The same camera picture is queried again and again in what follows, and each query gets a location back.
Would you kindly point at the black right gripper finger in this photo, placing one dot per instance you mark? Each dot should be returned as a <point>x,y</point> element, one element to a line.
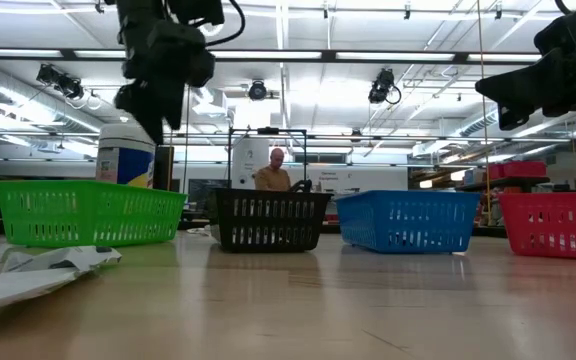
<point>514,118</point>
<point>523,85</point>

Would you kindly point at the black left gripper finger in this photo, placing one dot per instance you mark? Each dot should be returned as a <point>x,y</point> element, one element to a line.
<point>143,105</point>
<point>174,107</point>

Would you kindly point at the large red storage bin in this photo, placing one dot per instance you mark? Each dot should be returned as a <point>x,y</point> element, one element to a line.
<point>525,170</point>

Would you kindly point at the small red storage bin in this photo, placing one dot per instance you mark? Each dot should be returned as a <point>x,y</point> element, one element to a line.
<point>495,171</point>

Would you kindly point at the white wipes canister blue label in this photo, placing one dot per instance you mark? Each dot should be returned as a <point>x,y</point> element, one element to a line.
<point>125,160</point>

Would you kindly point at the black upright panel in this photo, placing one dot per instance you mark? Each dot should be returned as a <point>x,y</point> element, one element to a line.
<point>162,167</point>

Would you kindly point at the dark monitor screen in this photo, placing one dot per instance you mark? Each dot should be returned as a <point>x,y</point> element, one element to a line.
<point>203,192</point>

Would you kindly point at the red plastic basket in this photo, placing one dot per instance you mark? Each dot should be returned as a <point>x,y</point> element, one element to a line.
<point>553,202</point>

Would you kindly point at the white cabinet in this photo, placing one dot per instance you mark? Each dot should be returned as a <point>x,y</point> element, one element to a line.
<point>243,170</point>

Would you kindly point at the person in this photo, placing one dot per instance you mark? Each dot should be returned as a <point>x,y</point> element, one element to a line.
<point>272,179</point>

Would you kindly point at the green plastic basket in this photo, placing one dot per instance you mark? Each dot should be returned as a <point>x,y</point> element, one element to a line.
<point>88,215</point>

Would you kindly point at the long striped packet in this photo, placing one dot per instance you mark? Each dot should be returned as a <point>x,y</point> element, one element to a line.
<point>199,232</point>

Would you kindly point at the black plastic basket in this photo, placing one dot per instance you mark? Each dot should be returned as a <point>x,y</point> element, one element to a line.
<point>268,193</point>

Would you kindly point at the black chair back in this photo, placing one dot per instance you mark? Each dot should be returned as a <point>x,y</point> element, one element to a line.
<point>303,186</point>

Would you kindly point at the black beam with light bars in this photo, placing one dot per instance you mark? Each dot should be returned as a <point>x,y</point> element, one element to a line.
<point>329,56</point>

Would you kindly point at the white packet dark print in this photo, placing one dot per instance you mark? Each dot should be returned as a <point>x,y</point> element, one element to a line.
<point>68,257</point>

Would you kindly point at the blue plastic basket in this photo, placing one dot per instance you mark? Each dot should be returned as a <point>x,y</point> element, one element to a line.
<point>368,220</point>

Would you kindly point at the long white ridged packet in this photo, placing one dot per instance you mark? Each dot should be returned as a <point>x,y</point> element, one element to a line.
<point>8,287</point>

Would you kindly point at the round black ceiling camera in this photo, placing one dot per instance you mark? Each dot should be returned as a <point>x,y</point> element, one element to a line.
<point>257,91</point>

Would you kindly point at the black camera cluster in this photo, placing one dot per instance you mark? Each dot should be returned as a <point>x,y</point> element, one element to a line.
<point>60,82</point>

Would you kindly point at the black stand frame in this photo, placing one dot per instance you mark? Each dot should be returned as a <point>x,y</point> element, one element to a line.
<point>268,131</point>

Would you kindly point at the black overhead camera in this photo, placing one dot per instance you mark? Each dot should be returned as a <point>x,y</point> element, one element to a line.
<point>380,87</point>

